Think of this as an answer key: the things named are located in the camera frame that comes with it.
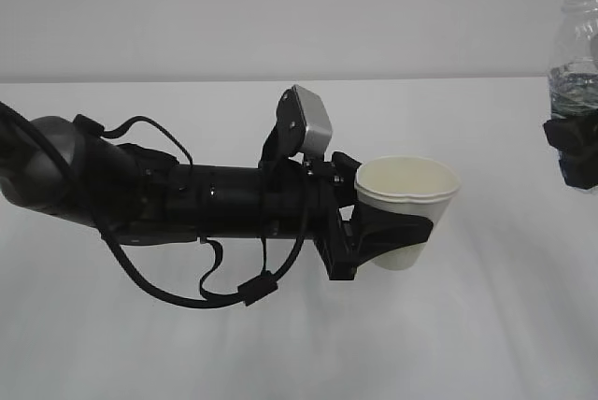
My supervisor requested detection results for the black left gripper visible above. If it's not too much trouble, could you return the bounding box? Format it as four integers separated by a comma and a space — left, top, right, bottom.
306, 151, 434, 281

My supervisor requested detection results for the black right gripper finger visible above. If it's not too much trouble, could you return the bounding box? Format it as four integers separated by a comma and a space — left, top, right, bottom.
543, 112, 597, 190

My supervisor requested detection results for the clear water bottle green label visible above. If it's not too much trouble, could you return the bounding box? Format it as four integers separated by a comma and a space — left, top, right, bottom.
547, 0, 597, 120

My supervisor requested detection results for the white paper cup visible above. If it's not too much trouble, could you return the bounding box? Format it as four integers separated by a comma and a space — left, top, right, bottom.
354, 154, 462, 273

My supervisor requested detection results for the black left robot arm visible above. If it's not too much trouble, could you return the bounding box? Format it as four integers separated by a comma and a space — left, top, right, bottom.
1, 89, 434, 280

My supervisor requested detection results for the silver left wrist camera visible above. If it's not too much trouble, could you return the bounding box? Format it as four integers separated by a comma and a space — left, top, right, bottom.
260, 84, 333, 164

